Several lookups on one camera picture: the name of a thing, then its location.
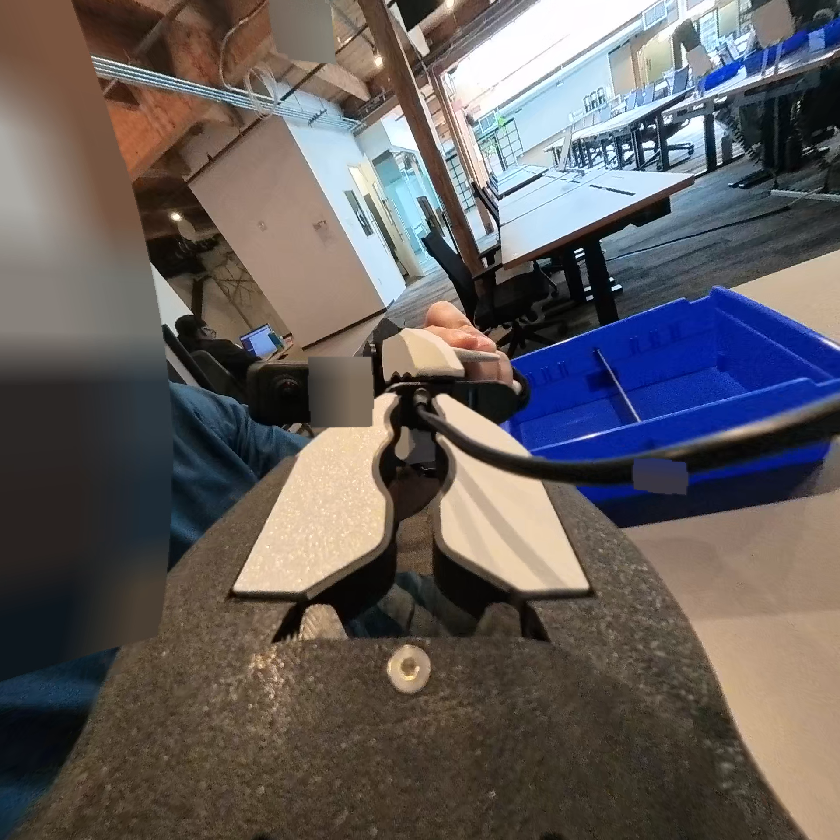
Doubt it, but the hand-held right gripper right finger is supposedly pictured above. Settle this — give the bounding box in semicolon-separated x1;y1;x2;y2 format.
430;394;592;599

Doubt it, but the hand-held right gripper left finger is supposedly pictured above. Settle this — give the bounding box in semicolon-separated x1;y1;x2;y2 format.
233;392;401;599

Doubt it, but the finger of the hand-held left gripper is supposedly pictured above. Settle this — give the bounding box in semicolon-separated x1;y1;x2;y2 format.
381;327;468;383

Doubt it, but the black red usb cable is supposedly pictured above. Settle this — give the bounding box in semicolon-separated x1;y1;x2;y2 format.
412;387;840;488

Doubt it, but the blue plastic bin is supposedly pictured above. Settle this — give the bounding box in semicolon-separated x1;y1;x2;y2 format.
499;285;840;529

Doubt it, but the person's left hand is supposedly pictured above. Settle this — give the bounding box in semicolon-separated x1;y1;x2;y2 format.
423;302;516;388

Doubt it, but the open laptop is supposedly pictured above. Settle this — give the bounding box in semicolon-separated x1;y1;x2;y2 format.
238;323;281;363

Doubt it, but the black office chair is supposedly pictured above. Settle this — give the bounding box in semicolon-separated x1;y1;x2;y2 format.
420;230;560;350

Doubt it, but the thin metal rod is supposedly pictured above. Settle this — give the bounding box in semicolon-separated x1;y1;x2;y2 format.
592;348;642;424

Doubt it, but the wooden top desk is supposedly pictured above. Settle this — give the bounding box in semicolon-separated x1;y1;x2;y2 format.
497;167;697;324
661;45;840;193

